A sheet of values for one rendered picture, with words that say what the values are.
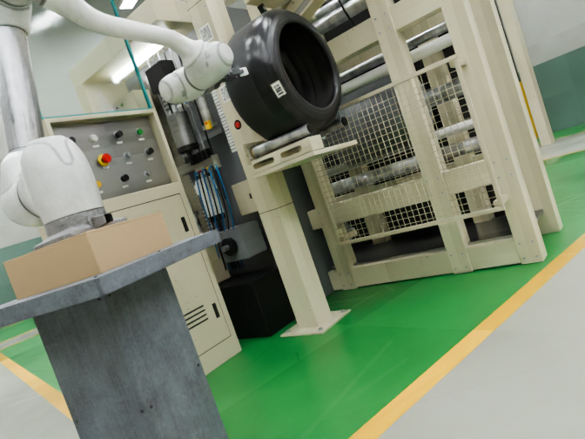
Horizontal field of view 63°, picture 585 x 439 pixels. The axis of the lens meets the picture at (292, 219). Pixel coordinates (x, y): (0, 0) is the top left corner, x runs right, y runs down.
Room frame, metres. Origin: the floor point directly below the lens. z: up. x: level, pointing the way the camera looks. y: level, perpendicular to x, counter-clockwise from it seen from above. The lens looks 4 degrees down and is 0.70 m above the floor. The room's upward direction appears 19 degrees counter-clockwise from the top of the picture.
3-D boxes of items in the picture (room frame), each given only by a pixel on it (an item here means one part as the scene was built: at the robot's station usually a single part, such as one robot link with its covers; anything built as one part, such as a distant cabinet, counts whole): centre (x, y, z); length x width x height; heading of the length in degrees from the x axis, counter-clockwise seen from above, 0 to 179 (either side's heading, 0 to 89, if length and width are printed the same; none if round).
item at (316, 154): (2.21, -0.15, 0.80); 0.37 x 0.36 x 0.02; 140
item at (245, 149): (2.33, -0.01, 0.90); 0.40 x 0.03 x 0.10; 140
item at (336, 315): (2.36, 0.06, 0.01); 0.27 x 0.27 x 0.02; 50
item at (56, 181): (1.28, 0.55, 0.92); 0.18 x 0.16 x 0.22; 47
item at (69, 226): (1.26, 0.53, 0.78); 0.22 x 0.18 x 0.06; 58
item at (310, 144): (2.10, -0.06, 0.83); 0.36 x 0.09 x 0.06; 50
